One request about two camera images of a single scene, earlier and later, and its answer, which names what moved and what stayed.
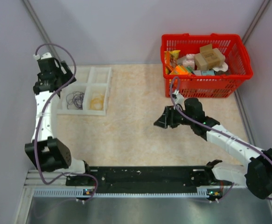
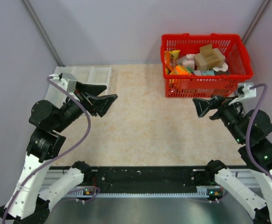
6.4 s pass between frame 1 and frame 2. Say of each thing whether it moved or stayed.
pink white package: stayed
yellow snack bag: stayed
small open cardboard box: stayed
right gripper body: moved
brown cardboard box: stayed
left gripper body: moved
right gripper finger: moved
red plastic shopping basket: stayed
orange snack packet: stayed
